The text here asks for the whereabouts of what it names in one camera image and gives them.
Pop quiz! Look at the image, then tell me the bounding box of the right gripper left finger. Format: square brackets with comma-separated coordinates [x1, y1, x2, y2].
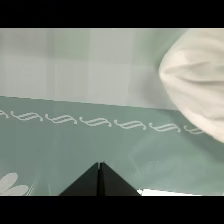
[59, 161, 101, 197]

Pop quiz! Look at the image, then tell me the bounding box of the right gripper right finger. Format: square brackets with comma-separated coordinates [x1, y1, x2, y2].
[99, 161, 142, 197]

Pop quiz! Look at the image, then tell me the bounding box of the white T-shirt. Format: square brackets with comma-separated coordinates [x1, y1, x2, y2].
[158, 28, 224, 144]

